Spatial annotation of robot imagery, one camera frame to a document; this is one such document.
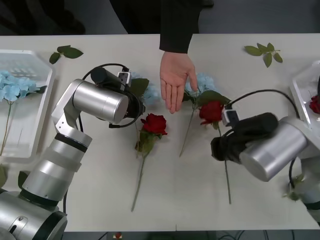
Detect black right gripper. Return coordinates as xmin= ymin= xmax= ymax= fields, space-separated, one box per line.
xmin=210 ymin=134 xmax=242 ymax=164

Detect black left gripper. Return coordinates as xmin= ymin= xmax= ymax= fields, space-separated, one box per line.
xmin=124 ymin=86 xmax=147 ymax=120

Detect pale blue flower large leaf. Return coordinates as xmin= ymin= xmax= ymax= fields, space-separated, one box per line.
xmin=129 ymin=71 xmax=161 ymax=159

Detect red rose leaves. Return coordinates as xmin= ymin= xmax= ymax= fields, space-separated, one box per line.
xmin=131 ymin=113 xmax=168 ymax=213

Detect red rose straight stem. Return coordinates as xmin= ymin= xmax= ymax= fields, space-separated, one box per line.
xmin=199 ymin=100 xmax=232 ymax=205

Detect pale blue flower broad leaves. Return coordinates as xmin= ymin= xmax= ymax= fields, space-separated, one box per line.
xmin=179 ymin=72 xmax=232 ymax=158

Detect red rose curved leafy stem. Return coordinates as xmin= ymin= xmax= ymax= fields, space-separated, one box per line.
xmin=309 ymin=95 xmax=320 ymax=115

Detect pale blue flower thin stem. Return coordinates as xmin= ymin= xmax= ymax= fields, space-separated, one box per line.
xmin=0 ymin=69 xmax=48 ymax=156

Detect person's forearm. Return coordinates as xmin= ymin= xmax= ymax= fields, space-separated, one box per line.
xmin=159 ymin=14 xmax=198 ymax=55

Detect person's hand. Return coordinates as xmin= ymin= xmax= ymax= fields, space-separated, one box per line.
xmin=159 ymin=51 xmax=199 ymax=115

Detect loose small green leaf twig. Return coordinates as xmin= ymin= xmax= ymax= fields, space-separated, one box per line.
xmin=282 ymin=174 xmax=305 ymax=201

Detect loose dark green leaf twig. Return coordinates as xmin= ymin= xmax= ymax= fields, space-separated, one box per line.
xmin=49 ymin=44 xmax=84 ymax=65

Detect person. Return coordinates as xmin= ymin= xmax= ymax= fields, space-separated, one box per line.
xmin=109 ymin=0 xmax=201 ymax=35

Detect loose light green leaf twig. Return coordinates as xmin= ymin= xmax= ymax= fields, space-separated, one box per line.
xmin=244 ymin=42 xmax=284 ymax=68

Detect shallow white box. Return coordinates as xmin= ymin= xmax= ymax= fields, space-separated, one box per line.
xmin=0 ymin=49 xmax=56 ymax=165
xmin=289 ymin=59 xmax=320 ymax=132

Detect loose four-leaf green twig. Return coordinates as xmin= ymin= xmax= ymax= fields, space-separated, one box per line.
xmin=17 ymin=170 xmax=30 ymax=188

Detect black chair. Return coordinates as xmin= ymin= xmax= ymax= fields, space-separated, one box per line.
xmin=0 ymin=0 xmax=86 ymax=36

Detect single loose green leaf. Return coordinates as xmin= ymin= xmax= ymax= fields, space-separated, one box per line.
xmin=0 ymin=163 xmax=8 ymax=189

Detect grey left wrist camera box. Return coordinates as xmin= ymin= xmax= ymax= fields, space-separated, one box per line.
xmin=116 ymin=71 xmax=133 ymax=88

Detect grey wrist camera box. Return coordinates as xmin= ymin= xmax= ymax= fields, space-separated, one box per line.
xmin=116 ymin=71 xmax=133 ymax=88
xmin=221 ymin=106 xmax=240 ymax=128

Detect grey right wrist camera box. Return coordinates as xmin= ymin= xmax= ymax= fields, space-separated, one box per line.
xmin=221 ymin=106 xmax=240 ymax=128

